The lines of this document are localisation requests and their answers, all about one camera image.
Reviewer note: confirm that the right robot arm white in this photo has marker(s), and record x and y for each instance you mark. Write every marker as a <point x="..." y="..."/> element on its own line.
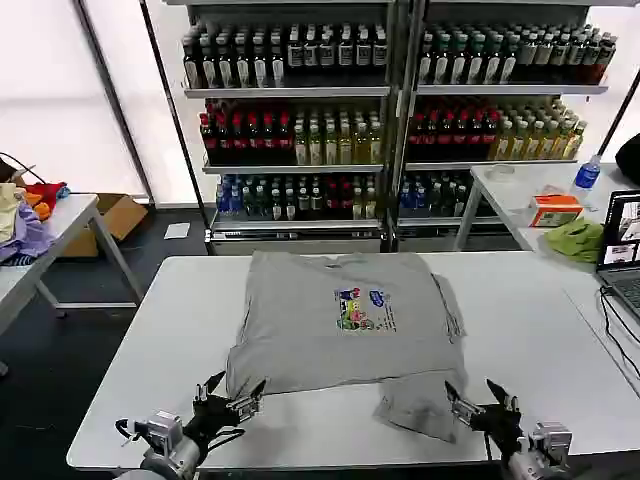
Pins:
<point x="550" y="442"/>

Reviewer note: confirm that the white paper sheet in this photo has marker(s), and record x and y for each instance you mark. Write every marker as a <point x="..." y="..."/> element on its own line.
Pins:
<point x="177" y="231"/>

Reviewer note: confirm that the orange and white carton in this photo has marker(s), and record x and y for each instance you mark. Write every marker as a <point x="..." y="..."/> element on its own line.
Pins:
<point x="555" y="210"/>

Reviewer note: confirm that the shelf rack with bottles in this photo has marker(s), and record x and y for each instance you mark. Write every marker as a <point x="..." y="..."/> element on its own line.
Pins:
<point x="500" y="125"/>
<point x="290" y="125"/>

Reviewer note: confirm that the cream cloth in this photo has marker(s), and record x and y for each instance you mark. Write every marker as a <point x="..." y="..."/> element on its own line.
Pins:
<point x="9" y="210"/>

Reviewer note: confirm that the open laptop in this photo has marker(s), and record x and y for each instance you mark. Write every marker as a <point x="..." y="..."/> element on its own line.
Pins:
<point x="622" y="240"/>

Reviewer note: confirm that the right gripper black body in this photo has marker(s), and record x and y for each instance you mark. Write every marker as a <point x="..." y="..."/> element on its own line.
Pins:
<point x="500" y="425"/>

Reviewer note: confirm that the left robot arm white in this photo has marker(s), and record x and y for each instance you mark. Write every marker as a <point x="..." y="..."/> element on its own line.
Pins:
<point x="165" y="431"/>

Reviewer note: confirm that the red cloth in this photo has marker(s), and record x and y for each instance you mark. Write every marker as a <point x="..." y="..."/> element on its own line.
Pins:
<point x="47" y="190"/>

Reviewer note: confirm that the black slanted pole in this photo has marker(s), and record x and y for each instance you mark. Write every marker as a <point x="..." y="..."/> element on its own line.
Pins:
<point x="620" y="110"/>
<point x="172" y="120"/>

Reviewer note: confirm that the grey printed t-shirt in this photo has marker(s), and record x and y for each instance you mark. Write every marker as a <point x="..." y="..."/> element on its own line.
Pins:
<point x="310" y="325"/>

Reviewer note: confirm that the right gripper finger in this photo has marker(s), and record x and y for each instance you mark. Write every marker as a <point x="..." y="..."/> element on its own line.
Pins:
<point x="509" y="401"/>
<point x="462" y="407"/>

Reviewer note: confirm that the clear bottle blue label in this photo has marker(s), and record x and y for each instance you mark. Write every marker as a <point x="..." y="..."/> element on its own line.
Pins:
<point x="586" y="179"/>

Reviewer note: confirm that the blue cloth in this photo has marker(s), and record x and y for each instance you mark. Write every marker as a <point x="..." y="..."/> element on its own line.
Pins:
<point x="63" y="192"/>

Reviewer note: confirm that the black bag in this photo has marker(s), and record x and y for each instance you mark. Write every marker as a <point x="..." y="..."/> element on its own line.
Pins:
<point x="630" y="160"/>

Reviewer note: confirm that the purple cloth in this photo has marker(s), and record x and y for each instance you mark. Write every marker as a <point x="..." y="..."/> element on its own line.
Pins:
<point x="30" y="227"/>

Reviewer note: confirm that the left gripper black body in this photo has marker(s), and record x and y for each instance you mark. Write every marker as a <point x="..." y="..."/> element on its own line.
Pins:
<point x="212" y="412"/>

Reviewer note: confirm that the orange cloth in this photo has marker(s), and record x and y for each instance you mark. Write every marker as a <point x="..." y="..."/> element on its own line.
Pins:
<point x="41" y="206"/>

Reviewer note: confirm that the clear tape roll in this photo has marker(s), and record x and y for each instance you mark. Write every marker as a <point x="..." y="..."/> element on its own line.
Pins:
<point x="501" y="173"/>

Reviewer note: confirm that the green cloth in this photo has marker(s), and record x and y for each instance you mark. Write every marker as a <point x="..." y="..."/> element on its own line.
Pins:
<point x="575" y="240"/>

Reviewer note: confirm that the white table with grey legs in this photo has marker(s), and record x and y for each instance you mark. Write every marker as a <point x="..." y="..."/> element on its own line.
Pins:
<point x="520" y="186"/>

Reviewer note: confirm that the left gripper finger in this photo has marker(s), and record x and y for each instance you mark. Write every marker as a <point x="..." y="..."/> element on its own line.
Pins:
<point x="201" y="392"/>
<point x="247" y="404"/>

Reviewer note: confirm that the brown cardboard box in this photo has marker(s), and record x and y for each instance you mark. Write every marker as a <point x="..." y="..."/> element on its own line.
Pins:
<point x="117" y="215"/>

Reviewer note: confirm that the white side table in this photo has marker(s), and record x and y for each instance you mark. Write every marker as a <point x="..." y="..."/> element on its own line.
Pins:
<point x="75" y="204"/>

